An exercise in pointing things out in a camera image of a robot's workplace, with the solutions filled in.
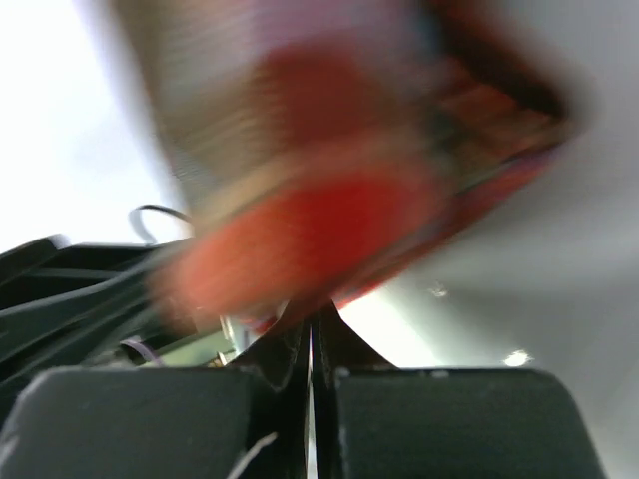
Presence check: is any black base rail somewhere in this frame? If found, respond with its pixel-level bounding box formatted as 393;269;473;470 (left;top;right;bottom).
1;239;196;411

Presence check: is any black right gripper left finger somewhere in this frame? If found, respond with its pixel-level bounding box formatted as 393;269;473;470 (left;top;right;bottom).
229;300;311;478

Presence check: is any red brown plaid shirt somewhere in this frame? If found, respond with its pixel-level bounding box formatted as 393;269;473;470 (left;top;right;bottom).
110;1;572;329

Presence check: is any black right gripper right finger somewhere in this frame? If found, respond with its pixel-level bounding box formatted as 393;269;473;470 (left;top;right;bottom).
312;303;394;479

